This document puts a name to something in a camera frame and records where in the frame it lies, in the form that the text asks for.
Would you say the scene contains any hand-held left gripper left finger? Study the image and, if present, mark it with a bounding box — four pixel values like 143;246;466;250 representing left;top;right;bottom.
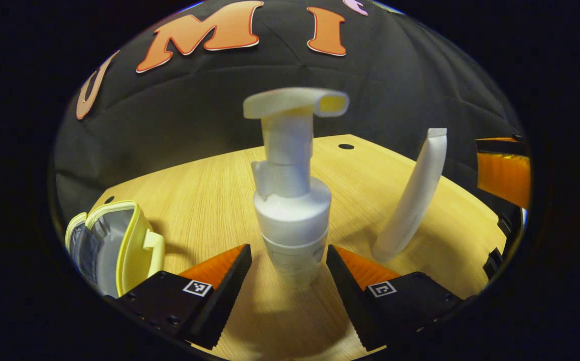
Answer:
103;244;253;350

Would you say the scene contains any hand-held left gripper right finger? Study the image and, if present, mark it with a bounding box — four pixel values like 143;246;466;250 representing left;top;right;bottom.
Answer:
326;244;464;351

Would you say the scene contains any white squeeze tube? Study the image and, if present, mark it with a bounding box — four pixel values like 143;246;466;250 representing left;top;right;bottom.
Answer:
371;128;449;263

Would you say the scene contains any white pump bottle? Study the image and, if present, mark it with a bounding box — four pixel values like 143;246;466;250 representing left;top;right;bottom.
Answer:
243;87;350;289

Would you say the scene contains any pale yellow small suitcase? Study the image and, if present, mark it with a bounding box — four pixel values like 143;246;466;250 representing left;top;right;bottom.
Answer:
64;200;166;298

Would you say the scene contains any black backdrop cloth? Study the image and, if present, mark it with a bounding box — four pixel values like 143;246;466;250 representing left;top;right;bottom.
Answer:
53;0;529;236

